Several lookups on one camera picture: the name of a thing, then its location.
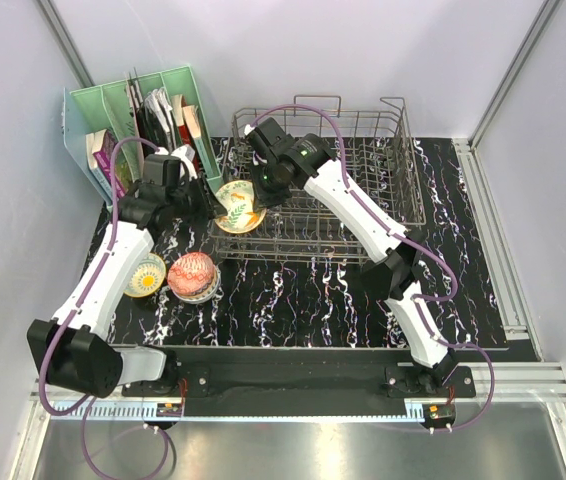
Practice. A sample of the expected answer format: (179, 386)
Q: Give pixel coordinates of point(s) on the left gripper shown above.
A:
(210, 205)

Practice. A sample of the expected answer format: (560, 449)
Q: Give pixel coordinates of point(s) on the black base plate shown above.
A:
(298, 384)

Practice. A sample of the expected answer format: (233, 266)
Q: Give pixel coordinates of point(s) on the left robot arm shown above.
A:
(71, 350)

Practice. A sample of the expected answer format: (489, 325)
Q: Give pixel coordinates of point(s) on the blue zigzag pattern bowl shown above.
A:
(191, 274)

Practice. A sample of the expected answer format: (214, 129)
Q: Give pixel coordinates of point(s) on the pink folder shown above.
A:
(136, 101)

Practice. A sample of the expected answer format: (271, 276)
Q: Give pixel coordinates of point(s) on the plain white bowl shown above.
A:
(198, 299)

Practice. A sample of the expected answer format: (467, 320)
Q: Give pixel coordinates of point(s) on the grey wire dish rack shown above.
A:
(380, 161)

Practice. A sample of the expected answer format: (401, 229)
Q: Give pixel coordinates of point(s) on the green file organizer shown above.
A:
(106, 106)

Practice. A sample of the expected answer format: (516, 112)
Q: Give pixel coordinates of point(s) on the white papers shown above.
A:
(156, 101)

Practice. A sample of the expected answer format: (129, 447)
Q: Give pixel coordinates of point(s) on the yellow checked bowl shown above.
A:
(147, 278)

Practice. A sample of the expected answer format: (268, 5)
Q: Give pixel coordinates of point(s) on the red book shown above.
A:
(187, 122)

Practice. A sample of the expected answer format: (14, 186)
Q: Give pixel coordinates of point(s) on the green floral bowl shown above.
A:
(242, 215)

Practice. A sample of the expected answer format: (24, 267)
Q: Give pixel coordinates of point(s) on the white bowl black stripes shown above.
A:
(214, 284)

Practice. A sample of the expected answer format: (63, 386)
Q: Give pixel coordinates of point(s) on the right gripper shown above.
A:
(268, 200)

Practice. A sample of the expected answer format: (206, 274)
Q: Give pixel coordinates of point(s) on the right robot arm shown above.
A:
(282, 162)

